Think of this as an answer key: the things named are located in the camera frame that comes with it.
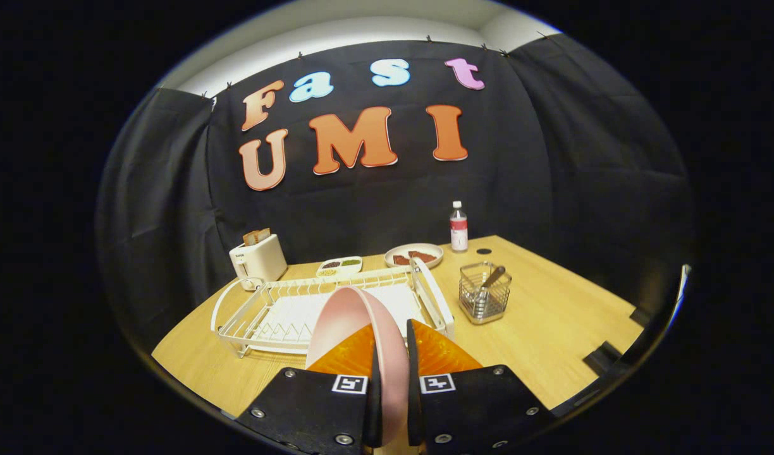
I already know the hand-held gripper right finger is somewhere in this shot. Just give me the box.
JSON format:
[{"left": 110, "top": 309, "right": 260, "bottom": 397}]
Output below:
[{"left": 405, "top": 319, "right": 558, "bottom": 455}]

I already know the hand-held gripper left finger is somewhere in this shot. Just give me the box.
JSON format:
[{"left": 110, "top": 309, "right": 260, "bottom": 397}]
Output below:
[{"left": 235, "top": 324, "right": 383, "bottom": 455}]

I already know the pink plate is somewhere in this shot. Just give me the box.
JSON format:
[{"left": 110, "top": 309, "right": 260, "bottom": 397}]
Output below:
[{"left": 305, "top": 286, "right": 410, "bottom": 446}]

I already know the metal wire basket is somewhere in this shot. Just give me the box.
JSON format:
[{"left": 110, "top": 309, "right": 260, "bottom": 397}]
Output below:
[{"left": 458, "top": 262, "right": 513, "bottom": 325}]

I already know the white wire dish rack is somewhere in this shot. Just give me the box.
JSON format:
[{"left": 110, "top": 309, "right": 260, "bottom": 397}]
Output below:
[{"left": 211, "top": 258, "right": 455, "bottom": 358}]

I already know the dark-handled spoon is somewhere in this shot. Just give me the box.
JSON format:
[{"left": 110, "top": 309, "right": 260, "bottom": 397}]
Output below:
[{"left": 479, "top": 266, "right": 507, "bottom": 293}]

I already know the white divided spice dish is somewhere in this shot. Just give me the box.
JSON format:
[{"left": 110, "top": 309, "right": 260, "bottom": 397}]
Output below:
[{"left": 316, "top": 256, "right": 364, "bottom": 278}]

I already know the beige plate with food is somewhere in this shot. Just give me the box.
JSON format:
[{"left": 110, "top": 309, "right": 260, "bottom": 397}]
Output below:
[{"left": 384, "top": 243, "right": 444, "bottom": 270}]

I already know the white drain tray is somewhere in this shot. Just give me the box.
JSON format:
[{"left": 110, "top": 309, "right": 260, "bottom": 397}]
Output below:
[{"left": 261, "top": 282, "right": 426, "bottom": 345}]

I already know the black table clamp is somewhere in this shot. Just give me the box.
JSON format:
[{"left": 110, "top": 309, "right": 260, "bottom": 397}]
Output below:
[{"left": 583, "top": 341, "right": 625, "bottom": 377}]

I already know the white toaster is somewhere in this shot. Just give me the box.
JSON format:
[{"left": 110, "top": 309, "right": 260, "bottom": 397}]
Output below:
[{"left": 229, "top": 234, "right": 288, "bottom": 291}]

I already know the clear bottle with red label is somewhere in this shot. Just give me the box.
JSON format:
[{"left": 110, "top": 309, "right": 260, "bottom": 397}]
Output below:
[{"left": 450, "top": 201, "right": 469, "bottom": 253}]

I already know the black backdrop cloth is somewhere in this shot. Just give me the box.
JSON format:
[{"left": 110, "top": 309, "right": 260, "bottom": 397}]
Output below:
[{"left": 96, "top": 33, "right": 694, "bottom": 355}]

